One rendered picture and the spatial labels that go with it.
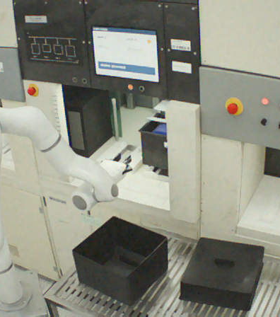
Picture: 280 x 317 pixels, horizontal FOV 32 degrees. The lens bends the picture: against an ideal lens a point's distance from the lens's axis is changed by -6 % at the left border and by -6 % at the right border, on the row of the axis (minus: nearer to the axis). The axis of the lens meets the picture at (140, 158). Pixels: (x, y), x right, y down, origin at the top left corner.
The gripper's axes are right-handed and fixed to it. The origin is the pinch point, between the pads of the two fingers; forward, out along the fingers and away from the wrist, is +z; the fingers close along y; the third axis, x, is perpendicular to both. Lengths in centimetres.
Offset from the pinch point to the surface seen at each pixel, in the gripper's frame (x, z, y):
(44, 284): -119, 14, -77
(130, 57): 37.0, 14.9, -1.8
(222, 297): -37, -22, 52
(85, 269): -32.3, -32.9, -1.8
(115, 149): -29, 48, -33
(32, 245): -87, 15, -79
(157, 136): -8.4, 34.8, -2.2
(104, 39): 44.0, 15.1, -13.1
